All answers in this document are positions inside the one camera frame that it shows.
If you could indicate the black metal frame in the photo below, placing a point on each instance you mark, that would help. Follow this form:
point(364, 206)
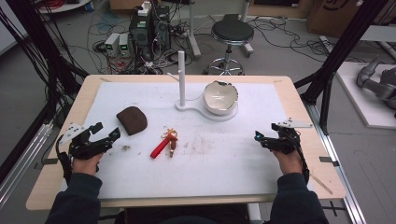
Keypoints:
point(339, 49)
point(34, 40)

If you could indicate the white eggshell-shaped bowl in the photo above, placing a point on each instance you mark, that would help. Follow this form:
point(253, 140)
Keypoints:
point(219, 99)

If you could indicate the white floor board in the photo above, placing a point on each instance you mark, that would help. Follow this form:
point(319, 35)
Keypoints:
point(361, 105)

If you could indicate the white table leg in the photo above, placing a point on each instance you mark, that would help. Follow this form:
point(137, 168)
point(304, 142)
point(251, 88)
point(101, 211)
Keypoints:
point(193, 31)

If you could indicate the white power strip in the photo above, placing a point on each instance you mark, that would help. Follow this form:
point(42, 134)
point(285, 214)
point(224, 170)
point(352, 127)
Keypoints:
point(144, 8)

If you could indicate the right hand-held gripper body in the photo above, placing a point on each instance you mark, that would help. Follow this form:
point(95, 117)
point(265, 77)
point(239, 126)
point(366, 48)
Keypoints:
point(288, 141)

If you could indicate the brown leather pouch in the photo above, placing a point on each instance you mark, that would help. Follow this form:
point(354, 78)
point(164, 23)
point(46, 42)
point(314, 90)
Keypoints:
point(133, 120)

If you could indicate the black computer tower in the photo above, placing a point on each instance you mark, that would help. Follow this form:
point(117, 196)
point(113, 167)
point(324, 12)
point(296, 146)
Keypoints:
point(146, 34)

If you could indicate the wooden table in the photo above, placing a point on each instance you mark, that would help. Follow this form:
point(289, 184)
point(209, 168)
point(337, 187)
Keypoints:
point(317, 149)

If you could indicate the person's right hand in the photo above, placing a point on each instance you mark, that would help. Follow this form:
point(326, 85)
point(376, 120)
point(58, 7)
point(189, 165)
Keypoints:
point(289, 163)

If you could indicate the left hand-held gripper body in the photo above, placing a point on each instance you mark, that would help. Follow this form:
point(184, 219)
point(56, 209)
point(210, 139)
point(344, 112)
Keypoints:
point(81, 145)

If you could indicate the person's left hand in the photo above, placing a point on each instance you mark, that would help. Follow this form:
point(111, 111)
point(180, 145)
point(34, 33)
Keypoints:
point(85, 165)

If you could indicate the cardboard box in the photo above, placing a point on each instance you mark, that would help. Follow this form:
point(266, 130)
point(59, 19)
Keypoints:
point(336, 15)

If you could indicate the grey power supply unit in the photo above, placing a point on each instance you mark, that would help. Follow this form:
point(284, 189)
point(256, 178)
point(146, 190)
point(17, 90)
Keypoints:
point(124, 45)
point(111, 43)

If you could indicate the aluminium rail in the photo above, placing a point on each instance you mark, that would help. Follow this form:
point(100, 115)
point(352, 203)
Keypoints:
point(339, 174)
point(21, 165)

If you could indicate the black round stool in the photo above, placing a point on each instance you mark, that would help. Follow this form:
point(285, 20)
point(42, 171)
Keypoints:
point(232, 32)

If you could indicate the white stand with post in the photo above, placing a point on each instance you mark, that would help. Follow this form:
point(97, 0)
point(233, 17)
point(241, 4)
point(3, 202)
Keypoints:
point(181, 81)

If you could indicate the white table mat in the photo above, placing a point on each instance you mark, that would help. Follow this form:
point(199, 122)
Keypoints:
point(199, 168)

